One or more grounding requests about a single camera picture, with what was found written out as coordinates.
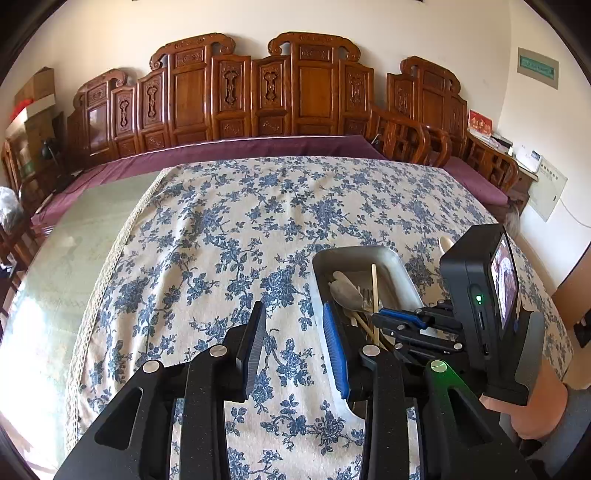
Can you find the white desk phone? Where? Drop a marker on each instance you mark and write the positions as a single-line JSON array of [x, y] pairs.
[[528, 159]]

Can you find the white ceramic spoon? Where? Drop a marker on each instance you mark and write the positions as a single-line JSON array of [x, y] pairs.
[[444, 244]]

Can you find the wooden side chair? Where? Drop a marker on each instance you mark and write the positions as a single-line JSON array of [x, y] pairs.
[[18, 184]]

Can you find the blue floral tablecloth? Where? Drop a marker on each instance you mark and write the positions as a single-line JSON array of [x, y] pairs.
[[207, 258]]

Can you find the white plastic spoon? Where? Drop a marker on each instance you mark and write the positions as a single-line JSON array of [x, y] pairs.
[[346, 293]]

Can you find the carved wooden armrest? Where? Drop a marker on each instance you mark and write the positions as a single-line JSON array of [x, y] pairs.
[[406, 136], [494, 164]]

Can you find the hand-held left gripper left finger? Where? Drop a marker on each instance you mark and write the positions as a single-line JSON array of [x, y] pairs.
[[251, 350]]

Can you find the black desk lamp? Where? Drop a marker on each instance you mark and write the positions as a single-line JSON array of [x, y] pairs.
[[48, 150]]

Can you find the long purple seat cushion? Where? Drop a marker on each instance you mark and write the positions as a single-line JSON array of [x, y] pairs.
[[231, 147]]

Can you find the long carved wooden sofa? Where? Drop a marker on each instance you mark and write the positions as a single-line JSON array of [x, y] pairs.
[[231, 92]]

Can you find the red desk calendar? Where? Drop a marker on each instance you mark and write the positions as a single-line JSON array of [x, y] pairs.
[[481, 124]]

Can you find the white plastic fork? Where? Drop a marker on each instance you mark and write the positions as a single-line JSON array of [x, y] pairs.
[[369, 300]]

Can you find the brown cardboard box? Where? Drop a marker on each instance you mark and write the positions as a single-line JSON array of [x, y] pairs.
[[37, 87]]

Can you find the short purple seat cushion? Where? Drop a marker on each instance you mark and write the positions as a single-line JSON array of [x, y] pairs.
[[475, 182]]

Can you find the clear plastic bag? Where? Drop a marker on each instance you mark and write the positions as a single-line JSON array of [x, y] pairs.
[[9, 207]]

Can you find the green wall sign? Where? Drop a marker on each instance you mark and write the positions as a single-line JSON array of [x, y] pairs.
[[538, 68]]

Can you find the light bamboo chopstick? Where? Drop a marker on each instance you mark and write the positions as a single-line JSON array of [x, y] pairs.
[[375, 286], [362, 324]]

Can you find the person's right forearm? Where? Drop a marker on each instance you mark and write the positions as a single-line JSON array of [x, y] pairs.
[[549, 401]]

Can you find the short carved wooden sofa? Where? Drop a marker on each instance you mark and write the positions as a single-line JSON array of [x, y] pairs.
[[429, 97]]

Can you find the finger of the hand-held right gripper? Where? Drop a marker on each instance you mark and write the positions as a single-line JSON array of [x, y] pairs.
[[429, 344], [401, 318]]

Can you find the white wall panel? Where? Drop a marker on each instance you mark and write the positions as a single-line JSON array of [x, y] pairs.
[[548, 189]]

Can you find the grey metal tray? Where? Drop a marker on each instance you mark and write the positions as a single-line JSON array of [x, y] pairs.
[[351, 261]]

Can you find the white and red box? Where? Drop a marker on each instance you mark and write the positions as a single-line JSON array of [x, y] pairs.
[[34, 127]]

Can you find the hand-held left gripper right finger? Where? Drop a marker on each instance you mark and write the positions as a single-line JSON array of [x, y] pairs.
[[334, 350]]

